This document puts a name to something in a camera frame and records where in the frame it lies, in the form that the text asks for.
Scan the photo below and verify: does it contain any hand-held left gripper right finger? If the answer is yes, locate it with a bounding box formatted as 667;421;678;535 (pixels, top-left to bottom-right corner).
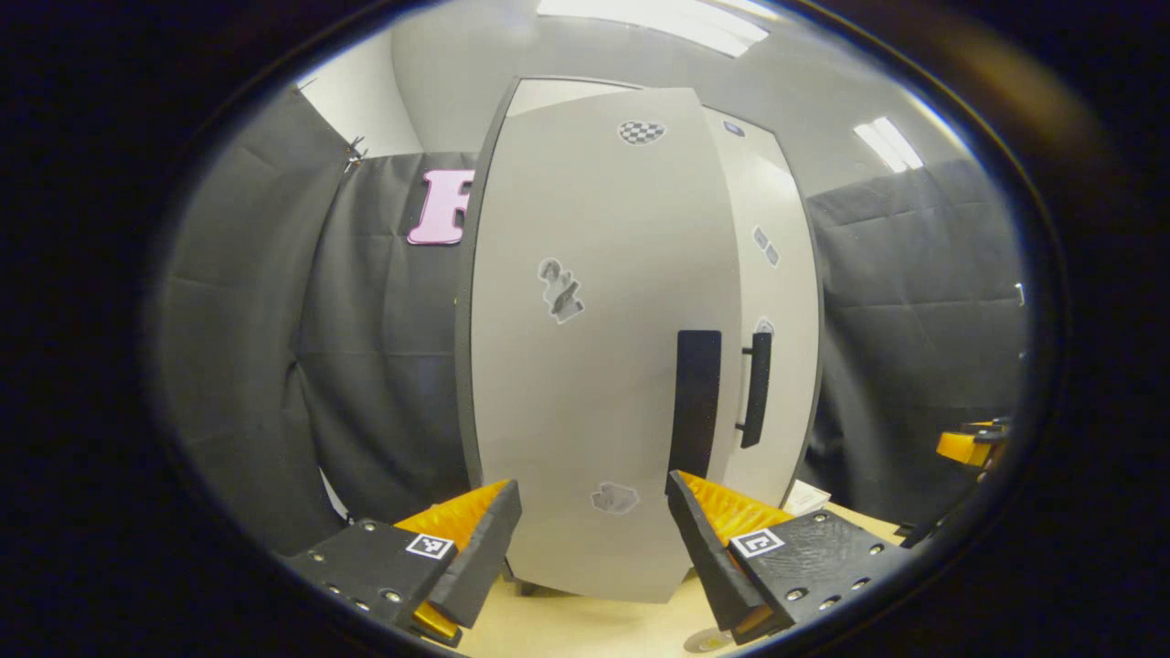
665;470;910;645

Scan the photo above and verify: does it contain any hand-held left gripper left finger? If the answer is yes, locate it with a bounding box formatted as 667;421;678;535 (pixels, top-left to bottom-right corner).
283;479;522;648

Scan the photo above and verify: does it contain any white cabinet door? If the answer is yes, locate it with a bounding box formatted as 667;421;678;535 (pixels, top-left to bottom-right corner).
468;87;743;604
699;105;824;508

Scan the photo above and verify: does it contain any white and grey cabinet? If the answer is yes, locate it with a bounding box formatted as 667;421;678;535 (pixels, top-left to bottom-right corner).
454;76;824;597

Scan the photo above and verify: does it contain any white paper sheet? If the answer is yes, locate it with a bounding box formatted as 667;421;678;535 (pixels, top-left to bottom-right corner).
783;480;833;515

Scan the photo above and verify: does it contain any black backdrop cloth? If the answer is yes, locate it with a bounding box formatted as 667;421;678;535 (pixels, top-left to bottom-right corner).
155;87;1029;554

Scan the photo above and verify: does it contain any small ceiling light panel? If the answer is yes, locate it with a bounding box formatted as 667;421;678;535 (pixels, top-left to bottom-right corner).
853;116;924;173

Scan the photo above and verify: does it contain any large ceiling light panel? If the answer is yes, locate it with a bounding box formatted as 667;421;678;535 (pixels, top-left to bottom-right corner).
535;0;771;58

